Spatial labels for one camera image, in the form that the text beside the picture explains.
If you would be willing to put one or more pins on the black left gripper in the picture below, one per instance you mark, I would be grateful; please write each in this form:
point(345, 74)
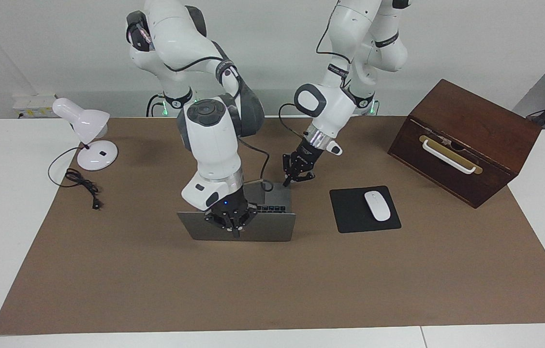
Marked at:
point(307, 155)

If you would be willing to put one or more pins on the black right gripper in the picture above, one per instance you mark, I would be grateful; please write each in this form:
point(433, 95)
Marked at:
point(228, 203)

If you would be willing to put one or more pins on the silver laptop computer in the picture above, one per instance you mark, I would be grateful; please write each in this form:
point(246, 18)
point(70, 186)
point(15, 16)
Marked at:
point(272, 229)

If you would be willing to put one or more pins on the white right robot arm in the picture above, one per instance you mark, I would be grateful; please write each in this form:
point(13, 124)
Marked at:
point(212, 140)

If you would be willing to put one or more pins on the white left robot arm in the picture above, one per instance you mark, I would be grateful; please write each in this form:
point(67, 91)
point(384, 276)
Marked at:
point(330, 104)

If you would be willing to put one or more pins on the black mouse pad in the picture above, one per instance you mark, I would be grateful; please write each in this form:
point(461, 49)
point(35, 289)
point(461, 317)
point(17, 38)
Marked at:
point(349, 212)

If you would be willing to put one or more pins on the brown table mat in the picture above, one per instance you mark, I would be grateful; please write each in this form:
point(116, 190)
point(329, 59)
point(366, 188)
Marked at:
point(272, 290)

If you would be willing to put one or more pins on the white computer mouse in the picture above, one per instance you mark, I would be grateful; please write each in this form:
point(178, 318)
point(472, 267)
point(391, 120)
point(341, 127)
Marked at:
point(377, 208)

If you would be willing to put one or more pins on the white desk lamp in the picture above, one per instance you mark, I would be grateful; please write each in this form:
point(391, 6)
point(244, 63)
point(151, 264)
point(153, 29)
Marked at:
point(91, 162)

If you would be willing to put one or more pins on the dark brown wooden box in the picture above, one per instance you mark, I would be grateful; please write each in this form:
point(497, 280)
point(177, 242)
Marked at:
point(475, 116)

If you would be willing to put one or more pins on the white wall power strip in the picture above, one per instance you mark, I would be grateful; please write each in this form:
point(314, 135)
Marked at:
point(33, 104)

